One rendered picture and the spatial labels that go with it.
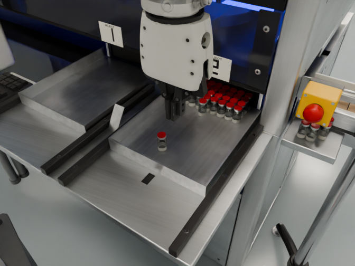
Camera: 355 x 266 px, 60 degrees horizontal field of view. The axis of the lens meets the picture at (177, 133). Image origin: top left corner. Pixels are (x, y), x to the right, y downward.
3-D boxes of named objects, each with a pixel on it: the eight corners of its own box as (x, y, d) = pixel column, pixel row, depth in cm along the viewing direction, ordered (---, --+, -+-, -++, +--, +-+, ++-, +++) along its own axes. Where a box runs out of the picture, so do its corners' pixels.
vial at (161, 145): (161, 144, 74) (160, 131, 72) (168, 147, 74) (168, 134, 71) (156, 149, 73) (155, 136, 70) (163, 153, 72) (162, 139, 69)
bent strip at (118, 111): (118, 121, 81) (115, 103, 77) (127, 125, 80) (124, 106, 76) (78, 153, 72) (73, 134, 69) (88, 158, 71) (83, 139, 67)
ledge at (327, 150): (296, 115, 86) (298, 110, 85) (345, 132, 81) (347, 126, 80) (279, 144, 77) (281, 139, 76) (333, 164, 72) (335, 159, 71)
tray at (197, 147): (185, 84, 95) (185, 74, 92) (265, 112, 84) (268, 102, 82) (110, 149, 74) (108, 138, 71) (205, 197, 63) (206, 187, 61)
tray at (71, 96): (104, 55, 109) (103, 46, 106) (165, 76, 98) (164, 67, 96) (21, 103, 87) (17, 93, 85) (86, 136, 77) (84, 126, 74)
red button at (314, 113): (304, 112, 69) (309, 97, 66) (322, 118, 67) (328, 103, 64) (299, 121, 66) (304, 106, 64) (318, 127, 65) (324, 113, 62)
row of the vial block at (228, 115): (184, 98, 89) (184, 85, 85) (241, 120, 81) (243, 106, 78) (179, 102, 87) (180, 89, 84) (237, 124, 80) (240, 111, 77)
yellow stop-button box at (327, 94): (303, 101, 74) (311, 75, 70) (334, 111, 72) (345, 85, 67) (293, 117, 70) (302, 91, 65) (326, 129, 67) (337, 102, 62)
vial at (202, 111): (200, 110, 84) (201, 96, 81) (207, 113, 83) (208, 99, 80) (196, 114, 83) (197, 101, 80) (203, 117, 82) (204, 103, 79)
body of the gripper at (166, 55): (224, 0, 39) (216, 77, 46) (159, -13, 43) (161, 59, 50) (194, 20, 34) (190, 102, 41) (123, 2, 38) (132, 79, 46)
